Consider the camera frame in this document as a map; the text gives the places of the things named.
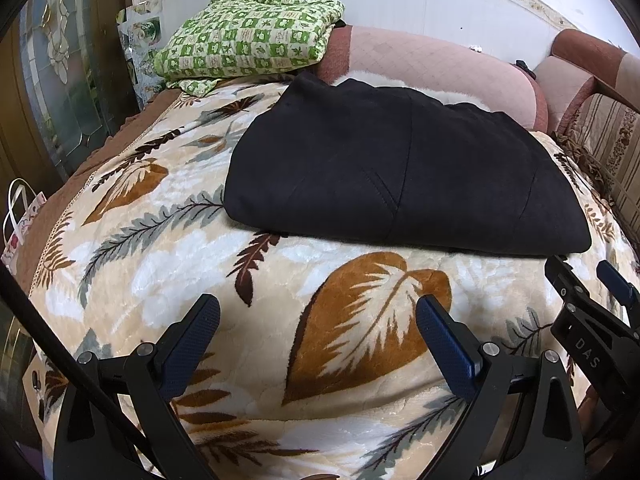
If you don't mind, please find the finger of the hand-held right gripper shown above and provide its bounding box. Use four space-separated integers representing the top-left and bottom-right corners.
544 255 605 312
596 260 640 327

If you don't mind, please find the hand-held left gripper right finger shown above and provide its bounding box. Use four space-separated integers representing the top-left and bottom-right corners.
415 294 586 480

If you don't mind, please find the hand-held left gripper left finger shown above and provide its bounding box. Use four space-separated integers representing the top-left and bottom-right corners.
52 292 222 480

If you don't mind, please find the black coat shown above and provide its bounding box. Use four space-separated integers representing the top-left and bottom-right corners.
224 72 592 258

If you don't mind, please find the leaf print plush blanket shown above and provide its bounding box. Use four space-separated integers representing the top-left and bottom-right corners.
27 77 636 480

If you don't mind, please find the striped beige sofa cover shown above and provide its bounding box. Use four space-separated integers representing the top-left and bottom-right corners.
555 55 640 228

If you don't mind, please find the pink sofa corner cushion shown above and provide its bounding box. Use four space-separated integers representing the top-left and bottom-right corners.
532 29 633 133

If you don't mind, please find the white paper shopping bag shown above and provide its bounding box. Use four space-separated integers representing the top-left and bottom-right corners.
0 178 49 273

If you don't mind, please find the pink sofa backrest cushion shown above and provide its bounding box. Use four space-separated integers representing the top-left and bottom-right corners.
317 25 551 133

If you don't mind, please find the white fluffy cloth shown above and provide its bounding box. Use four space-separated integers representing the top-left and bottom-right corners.
332 69 493 111

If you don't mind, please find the shiny plastic packaging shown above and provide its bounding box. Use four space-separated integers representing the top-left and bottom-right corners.
117 2 166 107

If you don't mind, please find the patterned glass door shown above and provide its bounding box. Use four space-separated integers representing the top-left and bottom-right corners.
0 0 137 188

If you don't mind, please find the green patterned cloth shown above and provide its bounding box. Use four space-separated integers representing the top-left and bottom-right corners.
152 0 347 98

